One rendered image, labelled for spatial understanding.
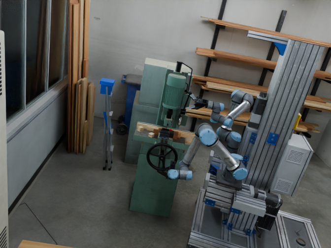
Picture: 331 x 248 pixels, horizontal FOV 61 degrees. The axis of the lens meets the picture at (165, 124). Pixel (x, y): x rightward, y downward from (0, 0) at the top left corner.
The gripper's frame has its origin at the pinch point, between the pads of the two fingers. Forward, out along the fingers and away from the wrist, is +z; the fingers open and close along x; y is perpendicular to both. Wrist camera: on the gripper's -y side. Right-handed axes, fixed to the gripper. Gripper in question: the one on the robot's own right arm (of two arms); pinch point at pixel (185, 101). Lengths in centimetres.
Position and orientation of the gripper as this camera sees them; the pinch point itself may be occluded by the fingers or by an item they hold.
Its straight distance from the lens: 266.9
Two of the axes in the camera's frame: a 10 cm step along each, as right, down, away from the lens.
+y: 1.1, -4.0, -9.1
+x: -1.6, 9.0, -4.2
